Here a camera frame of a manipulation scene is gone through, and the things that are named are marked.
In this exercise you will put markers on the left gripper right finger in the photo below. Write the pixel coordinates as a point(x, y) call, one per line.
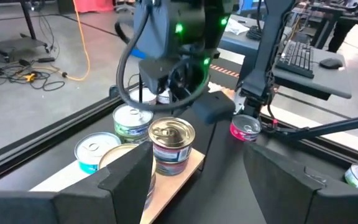
point(306, 199)

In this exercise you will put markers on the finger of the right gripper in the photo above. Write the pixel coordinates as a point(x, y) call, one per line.
point(213, 107)

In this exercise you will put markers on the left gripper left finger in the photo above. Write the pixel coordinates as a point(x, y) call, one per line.
point(57, 205)

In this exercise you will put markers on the silver-lid green tuna can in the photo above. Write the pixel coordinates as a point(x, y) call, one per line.
point(132, 116)

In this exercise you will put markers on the wooden shelf with black frame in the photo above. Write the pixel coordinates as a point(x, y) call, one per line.
point(172, 193)

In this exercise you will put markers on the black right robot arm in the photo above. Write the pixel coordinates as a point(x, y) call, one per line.
point(266, 46)

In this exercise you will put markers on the hazard striped floor mat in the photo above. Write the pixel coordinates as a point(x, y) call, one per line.
point(225, 71)

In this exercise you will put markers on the clear plastic bag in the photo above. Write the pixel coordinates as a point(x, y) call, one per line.
point(236, 27)

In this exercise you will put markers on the black keyboard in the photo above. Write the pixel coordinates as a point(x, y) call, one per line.
point(295, 59)

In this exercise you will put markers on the orange cloth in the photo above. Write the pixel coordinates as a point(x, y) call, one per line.
point(93, 5)

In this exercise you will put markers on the black computer mouse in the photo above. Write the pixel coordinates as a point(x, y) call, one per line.
point(330, 63)

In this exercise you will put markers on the black metal cart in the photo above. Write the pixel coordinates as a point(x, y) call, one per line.
point(14, 43)

